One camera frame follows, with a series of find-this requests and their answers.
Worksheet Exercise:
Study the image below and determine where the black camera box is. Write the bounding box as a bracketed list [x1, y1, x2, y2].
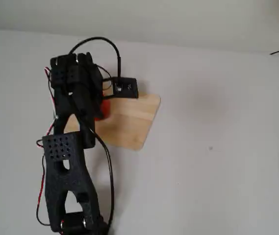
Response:
[110, 76, 139, 99]

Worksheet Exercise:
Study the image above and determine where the red black servo wire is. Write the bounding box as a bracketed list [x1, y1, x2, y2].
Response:
[35, 139, 51, 226]

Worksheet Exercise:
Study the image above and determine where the black camera cable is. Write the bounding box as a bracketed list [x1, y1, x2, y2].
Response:
[67, 36, 123, 227]

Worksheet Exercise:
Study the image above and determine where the red small object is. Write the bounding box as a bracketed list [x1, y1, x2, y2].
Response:
[94, 100, 111, 122]

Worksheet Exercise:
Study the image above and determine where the wooden cutting board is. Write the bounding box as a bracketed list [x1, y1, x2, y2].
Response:
[63, 92, 161, 151]

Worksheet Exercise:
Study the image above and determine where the red white servo wire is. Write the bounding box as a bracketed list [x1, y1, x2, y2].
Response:
[44, 66, 57, 136]

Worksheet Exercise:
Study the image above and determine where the thin black wire loop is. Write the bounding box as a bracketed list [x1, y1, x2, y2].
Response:
[96, 64, 114, 98]

